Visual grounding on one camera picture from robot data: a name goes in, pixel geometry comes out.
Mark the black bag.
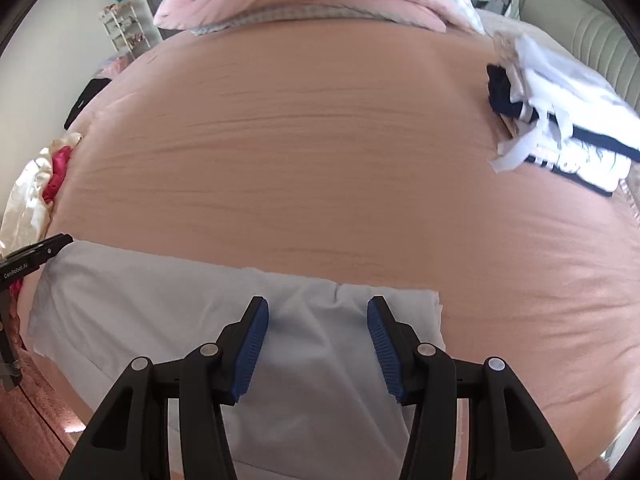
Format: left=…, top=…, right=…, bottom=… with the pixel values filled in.
left=64, top=77, right=113, bottom=131

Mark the white waffle blanket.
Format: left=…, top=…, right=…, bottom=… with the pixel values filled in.
left=617, top=160, right=640, bottom=226

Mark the pink bed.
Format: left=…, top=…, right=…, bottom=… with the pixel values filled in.
left=10, top=25, right=640, bottom=480

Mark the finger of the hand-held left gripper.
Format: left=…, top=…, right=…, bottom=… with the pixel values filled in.
left=27, top=232, right=74, bottom=261

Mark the white wire shelf rack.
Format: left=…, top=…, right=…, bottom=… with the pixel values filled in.
left=100, top=2, right=153, bottom=58

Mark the stack of folded clothes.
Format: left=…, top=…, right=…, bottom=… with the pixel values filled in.
left=486, top=32, right=640, bottom=198

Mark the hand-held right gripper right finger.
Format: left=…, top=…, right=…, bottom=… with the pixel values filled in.
left=366, top=296, right=581, bottom=480

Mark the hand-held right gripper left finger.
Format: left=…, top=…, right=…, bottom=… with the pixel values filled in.
left=59, top=296, right=271, bottom=480

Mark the light grey navy-trimmed shirt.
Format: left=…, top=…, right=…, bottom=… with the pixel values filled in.
left=27, top=240, right=446, bottom=480

